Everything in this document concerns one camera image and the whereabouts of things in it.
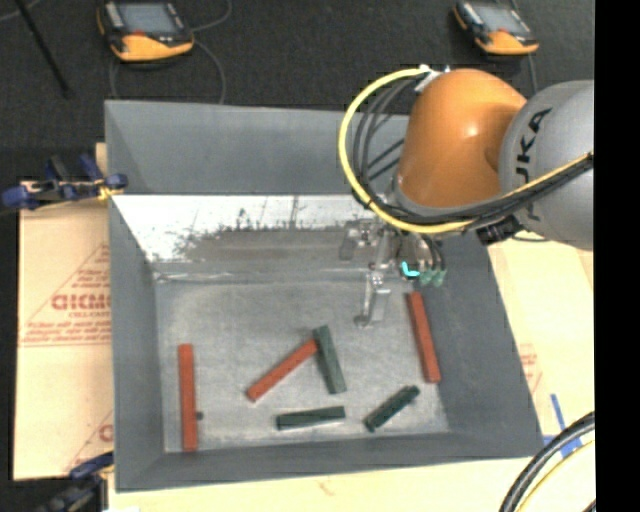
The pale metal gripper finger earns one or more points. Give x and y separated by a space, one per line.
377 300
347 247

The red-brown flat block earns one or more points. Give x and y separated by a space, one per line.
282 371
423 337
187 395

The dark green flat block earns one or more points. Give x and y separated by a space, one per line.
391 407
330 360
310 417

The grey metal bin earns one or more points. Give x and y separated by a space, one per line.
280 310

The brown cardboard board red print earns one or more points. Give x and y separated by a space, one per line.
60 380

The black cylinder on white bracket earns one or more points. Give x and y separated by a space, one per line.
497 231

